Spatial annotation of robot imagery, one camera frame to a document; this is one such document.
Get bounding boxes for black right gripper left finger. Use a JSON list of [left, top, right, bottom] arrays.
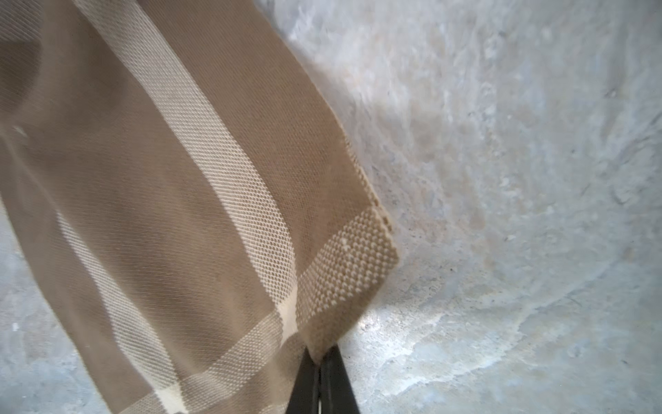
[[285, 349, 321, 414]]

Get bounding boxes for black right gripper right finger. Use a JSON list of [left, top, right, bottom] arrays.
[[319, 345, 360, 414]]

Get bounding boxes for brown beige plaid scarf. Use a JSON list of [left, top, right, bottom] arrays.
[[1, 1, 398, 413]]

